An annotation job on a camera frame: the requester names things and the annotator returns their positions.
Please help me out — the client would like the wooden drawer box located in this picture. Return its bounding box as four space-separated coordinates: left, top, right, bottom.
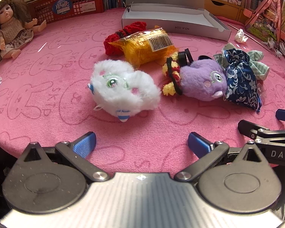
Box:
204 0 247 22

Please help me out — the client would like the brown-haired baby doll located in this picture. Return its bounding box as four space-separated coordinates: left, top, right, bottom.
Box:
0 0 47 60

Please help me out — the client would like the cluster of white paper cranes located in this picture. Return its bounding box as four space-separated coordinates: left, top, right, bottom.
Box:
261 38 285 57

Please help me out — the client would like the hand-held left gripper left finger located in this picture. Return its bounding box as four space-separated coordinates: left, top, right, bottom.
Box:
20 132 110 182

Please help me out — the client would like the white fluffy plush toy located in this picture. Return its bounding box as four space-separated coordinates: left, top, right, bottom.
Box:
87 59 161 123

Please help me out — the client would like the pink house-shaped box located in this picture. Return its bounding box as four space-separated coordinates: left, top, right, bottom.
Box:
245 0 285 49

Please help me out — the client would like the pink rabbit print blanket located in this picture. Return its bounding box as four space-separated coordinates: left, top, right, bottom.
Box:
0 7 285 178

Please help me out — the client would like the silver cardboard box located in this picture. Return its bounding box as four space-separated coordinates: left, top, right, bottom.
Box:
121 0 232 41

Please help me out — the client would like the orange plastic packet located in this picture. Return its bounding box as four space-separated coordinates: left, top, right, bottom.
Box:
108 27 178 69

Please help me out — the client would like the crumpled white tissue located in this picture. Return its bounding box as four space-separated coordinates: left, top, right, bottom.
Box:
235 28 249 44

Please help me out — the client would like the red plastic basket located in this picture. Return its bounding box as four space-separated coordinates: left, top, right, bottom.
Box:
26 0 105 24

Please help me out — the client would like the purple plush toy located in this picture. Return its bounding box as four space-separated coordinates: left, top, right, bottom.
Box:
179 55 228 102

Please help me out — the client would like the yellow red crochet item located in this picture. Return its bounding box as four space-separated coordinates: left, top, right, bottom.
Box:
162 49 195 97

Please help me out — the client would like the green checked fabric bow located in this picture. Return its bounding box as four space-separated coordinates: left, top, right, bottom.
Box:
213 43 270 81

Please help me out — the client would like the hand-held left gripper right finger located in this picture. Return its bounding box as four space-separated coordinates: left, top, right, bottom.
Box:
174 132 266 181

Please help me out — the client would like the blue floral fabric pouch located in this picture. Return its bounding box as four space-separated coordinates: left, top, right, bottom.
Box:
222 48 262 112

